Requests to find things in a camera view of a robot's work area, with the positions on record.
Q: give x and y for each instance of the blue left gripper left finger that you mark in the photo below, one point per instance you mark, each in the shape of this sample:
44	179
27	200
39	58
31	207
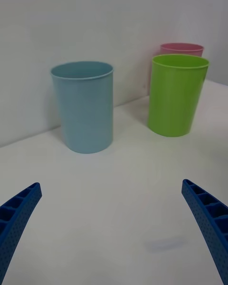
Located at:
16	216

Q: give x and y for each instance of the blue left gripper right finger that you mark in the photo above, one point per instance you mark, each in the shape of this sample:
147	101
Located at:
209	216

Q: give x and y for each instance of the green plastic bin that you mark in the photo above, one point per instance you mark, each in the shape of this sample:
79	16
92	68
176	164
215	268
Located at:
175	97

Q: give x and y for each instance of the pale blue plastic bin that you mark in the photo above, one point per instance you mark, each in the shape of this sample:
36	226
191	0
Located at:
86	111

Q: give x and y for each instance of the pink plastic bin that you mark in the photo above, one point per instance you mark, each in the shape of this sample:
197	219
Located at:
181	48

